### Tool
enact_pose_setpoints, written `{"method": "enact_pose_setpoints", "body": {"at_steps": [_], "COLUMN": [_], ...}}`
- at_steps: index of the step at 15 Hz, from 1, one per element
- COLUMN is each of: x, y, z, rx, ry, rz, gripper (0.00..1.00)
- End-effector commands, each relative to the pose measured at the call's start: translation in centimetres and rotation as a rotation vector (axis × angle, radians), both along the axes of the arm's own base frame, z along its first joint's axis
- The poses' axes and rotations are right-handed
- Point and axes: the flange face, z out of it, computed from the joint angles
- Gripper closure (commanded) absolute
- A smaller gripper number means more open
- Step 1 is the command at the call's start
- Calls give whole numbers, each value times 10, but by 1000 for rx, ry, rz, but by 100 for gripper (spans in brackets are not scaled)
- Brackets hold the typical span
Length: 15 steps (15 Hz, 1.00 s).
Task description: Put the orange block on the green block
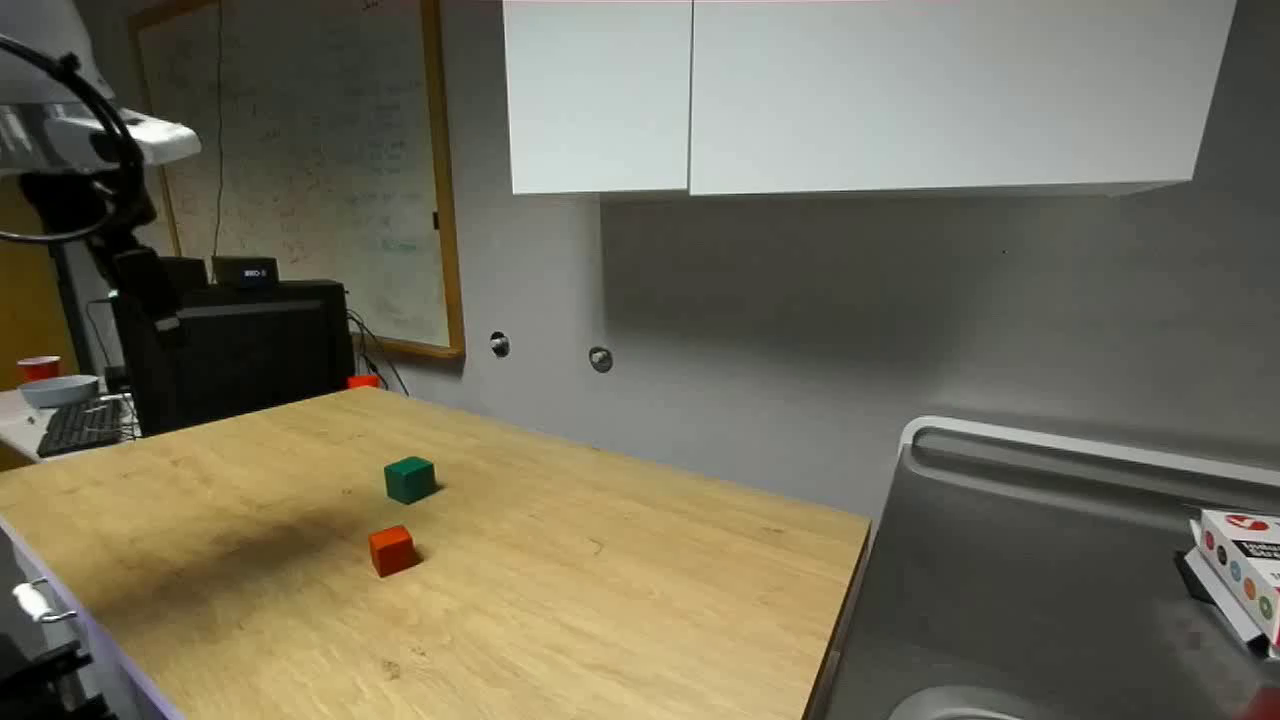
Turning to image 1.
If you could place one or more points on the orange block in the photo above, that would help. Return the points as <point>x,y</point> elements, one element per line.
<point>392,548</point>

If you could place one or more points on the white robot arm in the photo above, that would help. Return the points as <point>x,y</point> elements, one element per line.
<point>63,118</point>

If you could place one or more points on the green block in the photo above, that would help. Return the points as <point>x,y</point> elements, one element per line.
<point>410,479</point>

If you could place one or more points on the wood framed whiteboard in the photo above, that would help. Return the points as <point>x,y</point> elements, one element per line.
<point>321,147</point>

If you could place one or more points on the stainless steel sink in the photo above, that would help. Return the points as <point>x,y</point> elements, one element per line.
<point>1040,578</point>

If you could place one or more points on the black computer monitor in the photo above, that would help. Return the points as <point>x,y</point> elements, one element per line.
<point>219,351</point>

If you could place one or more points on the black keyboard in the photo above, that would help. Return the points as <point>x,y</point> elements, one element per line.
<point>82,427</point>

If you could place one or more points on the red cup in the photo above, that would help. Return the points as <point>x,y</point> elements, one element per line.
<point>36,367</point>

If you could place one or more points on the white colourful card box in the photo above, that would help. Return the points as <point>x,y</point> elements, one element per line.
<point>1241,557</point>

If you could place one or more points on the round wall socket right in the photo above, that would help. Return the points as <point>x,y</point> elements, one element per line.
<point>602,358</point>

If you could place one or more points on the round wall socket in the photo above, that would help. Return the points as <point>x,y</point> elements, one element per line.
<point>602,358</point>
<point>497,341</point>

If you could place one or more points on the round wall socket left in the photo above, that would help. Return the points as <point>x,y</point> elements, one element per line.
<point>497,341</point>

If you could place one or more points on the white wall cabinet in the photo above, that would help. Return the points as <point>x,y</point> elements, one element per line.
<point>757,99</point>

